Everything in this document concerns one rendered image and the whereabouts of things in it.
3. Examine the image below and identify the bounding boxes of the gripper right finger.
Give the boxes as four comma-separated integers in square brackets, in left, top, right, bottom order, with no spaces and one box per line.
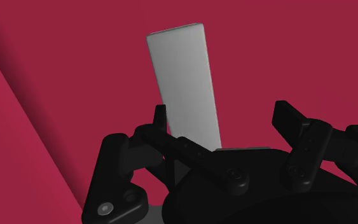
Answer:
[272,100,358,197]

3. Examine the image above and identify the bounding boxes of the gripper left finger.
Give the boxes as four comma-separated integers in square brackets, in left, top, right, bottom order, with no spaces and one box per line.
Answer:
[81,104,250,224]

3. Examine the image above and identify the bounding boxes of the grey flat rectangular slab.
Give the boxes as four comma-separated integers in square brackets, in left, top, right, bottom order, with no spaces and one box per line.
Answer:
[146,22,223,152]

